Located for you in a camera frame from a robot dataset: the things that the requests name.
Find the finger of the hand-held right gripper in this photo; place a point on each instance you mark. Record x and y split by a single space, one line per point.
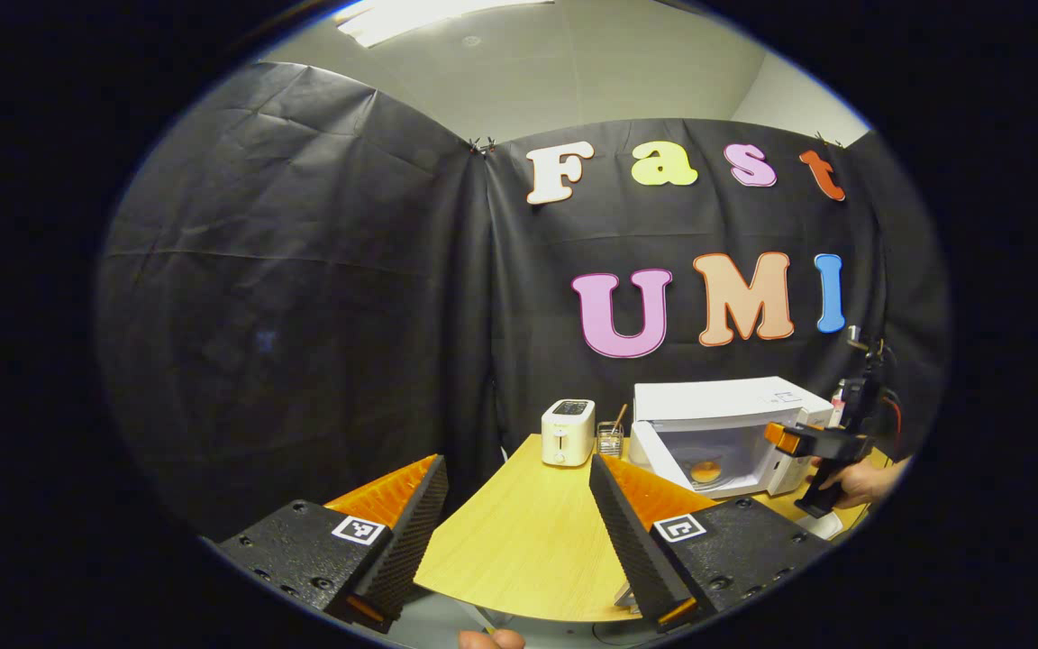
821 442

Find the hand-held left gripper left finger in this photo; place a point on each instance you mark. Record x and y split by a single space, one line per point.
411 550

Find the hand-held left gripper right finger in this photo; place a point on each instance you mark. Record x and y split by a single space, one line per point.
632 550

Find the round golden bread bun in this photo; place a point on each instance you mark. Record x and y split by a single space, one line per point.
706 471

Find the white microwave oven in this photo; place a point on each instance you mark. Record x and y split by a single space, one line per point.
717 401

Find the small clear bottle pink label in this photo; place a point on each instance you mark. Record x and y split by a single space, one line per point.
838 404

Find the white square plate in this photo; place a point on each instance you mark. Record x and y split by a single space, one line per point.
825 525

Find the glass cup with sticks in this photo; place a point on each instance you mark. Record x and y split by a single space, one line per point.
610 439

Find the white toaster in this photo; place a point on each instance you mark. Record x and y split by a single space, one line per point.
568 433

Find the black backdrop cloth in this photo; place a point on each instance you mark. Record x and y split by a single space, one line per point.
303 315

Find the ceiling light panel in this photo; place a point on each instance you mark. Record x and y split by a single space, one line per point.
429 16

